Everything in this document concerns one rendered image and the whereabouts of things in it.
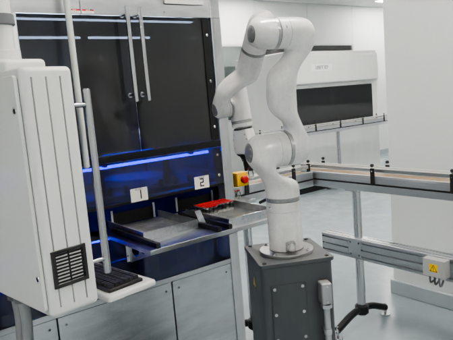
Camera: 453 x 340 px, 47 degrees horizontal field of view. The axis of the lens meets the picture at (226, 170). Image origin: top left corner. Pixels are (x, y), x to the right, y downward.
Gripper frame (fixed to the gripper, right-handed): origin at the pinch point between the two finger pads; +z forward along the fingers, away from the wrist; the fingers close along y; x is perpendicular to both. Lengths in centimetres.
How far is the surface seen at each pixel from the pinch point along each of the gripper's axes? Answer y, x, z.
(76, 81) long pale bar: -37, -49, -45
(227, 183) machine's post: -47, 22, 14
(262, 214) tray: -9.9, 10.7, 24.2
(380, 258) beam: -16, 93, 73
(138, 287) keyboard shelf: 2, -59, 30
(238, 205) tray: -35.8, 18.4, 23.8
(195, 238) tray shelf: -8.3, -26.4, 23.5
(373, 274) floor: -85, 171, 122
